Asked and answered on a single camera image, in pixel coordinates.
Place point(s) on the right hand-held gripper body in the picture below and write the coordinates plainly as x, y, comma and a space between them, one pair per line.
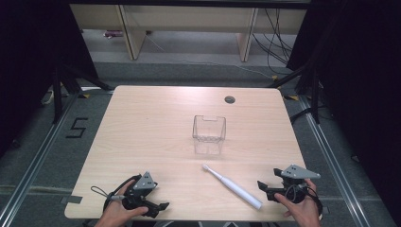
299, 172

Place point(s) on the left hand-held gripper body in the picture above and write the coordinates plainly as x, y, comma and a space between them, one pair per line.
143, 184

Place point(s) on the person's right hand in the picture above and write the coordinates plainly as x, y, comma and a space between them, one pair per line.
304, 211

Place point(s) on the person's left hand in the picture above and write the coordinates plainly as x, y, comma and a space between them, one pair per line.
113, 214

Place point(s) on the white electric toothbrush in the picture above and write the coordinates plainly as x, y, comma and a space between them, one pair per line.
235, 188

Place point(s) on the grey tape strip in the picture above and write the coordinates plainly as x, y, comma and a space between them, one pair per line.
72, 199

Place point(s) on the yellow black tape piece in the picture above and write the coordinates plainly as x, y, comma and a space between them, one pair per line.
84, 95
292, 97

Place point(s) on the clear plastic container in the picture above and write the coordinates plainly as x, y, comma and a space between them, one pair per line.
209, 134

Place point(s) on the black metal stand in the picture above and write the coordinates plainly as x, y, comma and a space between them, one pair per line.
57, 94
315, 94

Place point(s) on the black curtain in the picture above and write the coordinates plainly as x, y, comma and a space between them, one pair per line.
31, 63
362, 78

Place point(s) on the pink object under bench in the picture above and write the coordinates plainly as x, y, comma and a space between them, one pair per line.
113, 33

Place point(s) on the metal floor rail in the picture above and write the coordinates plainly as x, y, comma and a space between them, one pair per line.
34, 164
331, 157

